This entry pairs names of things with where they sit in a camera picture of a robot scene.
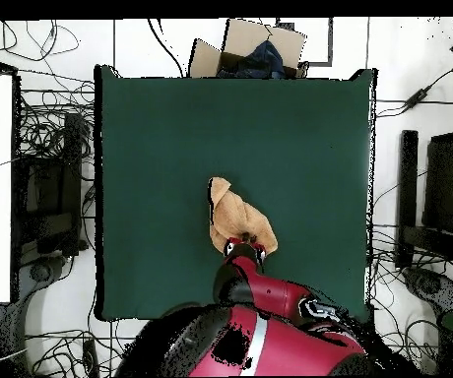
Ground dark green table cloth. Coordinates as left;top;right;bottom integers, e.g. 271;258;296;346
94;64;377;322

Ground black flat panel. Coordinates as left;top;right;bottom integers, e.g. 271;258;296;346
422;131;453;237

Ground tangled black floor cables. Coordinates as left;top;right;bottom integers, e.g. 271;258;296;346
17;88;96;158

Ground black chair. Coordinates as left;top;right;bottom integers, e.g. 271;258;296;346
13;111;90;261

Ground black power adapter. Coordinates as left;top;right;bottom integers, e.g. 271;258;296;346
403;88;430;111

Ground orange terry towel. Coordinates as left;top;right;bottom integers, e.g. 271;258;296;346
208;175;280;256

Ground blue jeans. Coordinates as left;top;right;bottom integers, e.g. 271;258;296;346
216;39;287;80

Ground open cardboard box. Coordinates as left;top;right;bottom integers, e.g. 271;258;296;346
188;18;309;80

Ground black upright bar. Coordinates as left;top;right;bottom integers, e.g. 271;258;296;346
395;129;420;269

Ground black rectangular frame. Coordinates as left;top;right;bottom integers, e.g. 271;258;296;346
275;17;334;67

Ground grey stand base with caster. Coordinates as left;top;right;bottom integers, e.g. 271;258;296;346
402;266;453;316
0;254;68;377

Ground black power strip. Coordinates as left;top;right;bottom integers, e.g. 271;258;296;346
82;339;99;377

